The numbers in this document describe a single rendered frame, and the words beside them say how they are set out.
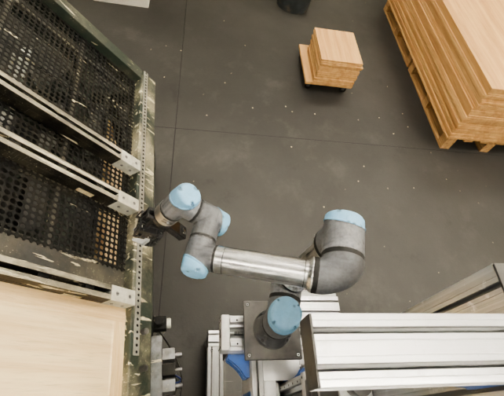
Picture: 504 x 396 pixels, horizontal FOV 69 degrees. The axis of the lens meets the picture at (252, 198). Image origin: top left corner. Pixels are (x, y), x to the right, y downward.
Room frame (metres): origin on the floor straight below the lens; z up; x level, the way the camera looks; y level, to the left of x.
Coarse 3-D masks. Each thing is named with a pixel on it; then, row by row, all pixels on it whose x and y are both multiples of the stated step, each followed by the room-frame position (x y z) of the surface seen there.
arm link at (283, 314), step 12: (276, 300) 0.45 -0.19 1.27; (288, 300) 0.46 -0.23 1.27; (300, 300) 0.49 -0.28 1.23; (276, 312) 0.41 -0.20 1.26; (288, 312) 0.43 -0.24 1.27; (300, 312) 0.44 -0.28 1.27; (264, 324) 0.39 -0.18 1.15; (276, 324) 0.38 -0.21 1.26; (288, 324) 0.39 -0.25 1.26; (276, 336) 0.36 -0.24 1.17
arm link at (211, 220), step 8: (200, 208) 0.52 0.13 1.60; (208, 208) 0.53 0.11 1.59; (216, 208) 0.55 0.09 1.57; (200, 216) 0.50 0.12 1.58; (208, 216) 0.51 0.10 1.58; (216, 216) 0.52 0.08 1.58; (224, 216) 0.54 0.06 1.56; (200, 224) 0.48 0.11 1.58; (208, 224) 0.49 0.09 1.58; (216, 224) 0.50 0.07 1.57; (224, 224) 0.52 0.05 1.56; (192, 232) 0.46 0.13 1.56; (200, 232) 0.46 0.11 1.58; (208, 232) 0.46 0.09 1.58; (216, 232) 0.48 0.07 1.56; (224, 232) 0.50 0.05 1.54
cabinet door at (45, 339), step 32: (0, 288) 0.21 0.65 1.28; (32, 288) 0.26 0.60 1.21; (0, 320) 0.13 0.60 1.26; (32, 320) 0.17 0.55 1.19; (64, 320) 0.21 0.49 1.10; (96, 320) 0.26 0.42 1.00; (0, 352) 0.06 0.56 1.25; (32, 352) 0.08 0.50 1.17; (64, 352) 0.12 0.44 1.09; (96, 352) 0.16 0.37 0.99; (0, 384) -0.02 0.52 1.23; (32, 384) 0.01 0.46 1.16; (64, 384) 0.03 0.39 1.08; (96, 384) 0.06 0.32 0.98
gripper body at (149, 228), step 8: (152, 208) 0.51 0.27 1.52; (136, 216) 0.51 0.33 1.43; (144, 216) 0.49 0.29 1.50; (152, 216) 0.49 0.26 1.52; (144, 224) 0.48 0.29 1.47; (152, 224) 0.49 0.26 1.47; (160, 224) 0.48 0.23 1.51; (136, 232) 0.45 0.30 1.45; (144, 232) 0.46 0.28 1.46; (152, 232) 0.47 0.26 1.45; (160, 232) 0.48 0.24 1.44
